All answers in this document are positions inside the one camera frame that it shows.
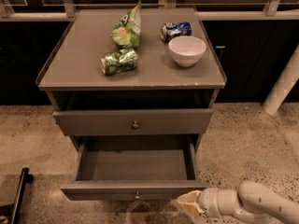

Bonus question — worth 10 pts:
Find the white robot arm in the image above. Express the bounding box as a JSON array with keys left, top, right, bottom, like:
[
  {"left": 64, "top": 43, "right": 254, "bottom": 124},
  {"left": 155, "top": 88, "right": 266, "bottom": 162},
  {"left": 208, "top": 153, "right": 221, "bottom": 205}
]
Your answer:
[{"left": 178, "top": 52, "right": 299, "bottom": 224}]

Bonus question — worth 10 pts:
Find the blue soda can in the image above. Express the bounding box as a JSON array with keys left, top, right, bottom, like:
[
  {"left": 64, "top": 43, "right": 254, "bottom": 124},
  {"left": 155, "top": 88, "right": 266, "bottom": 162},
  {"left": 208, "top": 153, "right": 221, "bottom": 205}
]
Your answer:
[{"left": 161, "top": 21, "right": 192, "bottom": 42}]

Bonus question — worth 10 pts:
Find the grey drawer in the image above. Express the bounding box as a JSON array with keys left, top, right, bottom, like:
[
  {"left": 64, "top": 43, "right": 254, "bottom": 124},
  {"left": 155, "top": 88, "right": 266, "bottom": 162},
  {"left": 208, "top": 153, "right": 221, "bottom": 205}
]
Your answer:
[
  {"left": 61, "top": 144, "right": 206, "bottom": 201},
  {"left": 53, "top": 109, "right": 212, "bottom": 136}
]

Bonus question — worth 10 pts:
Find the green chip bag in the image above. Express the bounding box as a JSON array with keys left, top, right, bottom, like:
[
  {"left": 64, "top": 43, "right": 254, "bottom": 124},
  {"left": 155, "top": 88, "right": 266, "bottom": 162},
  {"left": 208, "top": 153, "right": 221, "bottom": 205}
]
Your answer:
[{"left": 110, "top": 1, "right": 141, "bottom": 49}]

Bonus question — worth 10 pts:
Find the white ceramic bowl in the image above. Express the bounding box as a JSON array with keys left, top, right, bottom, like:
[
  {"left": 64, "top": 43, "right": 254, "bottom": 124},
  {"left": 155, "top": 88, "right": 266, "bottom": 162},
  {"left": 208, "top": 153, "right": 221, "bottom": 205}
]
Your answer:
[{"left": 168, "top": 36, "right": 206, "bottom": 67}]

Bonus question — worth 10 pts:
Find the black object on floor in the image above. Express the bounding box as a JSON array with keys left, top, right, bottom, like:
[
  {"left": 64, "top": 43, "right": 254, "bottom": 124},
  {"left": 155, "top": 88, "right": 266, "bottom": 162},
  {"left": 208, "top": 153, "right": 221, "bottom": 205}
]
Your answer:
[{"left": 0, "top": 167, "right": 34, "bottom": 224}]

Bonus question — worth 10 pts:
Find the green crushed soda can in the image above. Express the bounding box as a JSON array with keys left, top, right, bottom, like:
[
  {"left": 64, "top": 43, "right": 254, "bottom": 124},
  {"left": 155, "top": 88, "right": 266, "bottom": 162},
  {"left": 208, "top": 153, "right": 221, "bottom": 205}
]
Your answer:
[{"left": 101, "top": 49, "right": 138, "bottom": 76}]

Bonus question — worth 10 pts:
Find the grey drawer cabinet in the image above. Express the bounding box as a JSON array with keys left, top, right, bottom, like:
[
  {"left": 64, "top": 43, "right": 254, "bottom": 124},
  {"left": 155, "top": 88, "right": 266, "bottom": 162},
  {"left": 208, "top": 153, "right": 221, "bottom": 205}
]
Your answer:
[{"left": 36, "top": 7, "right": 227, "bottom": 185}]

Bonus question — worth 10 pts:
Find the metal window railing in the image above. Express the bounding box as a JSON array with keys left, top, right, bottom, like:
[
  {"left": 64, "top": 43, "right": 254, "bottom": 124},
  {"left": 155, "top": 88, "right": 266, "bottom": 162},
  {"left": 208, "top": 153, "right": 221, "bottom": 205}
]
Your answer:
[{"left": 0, "top": 0, "right": 299, "bottom": 21}]

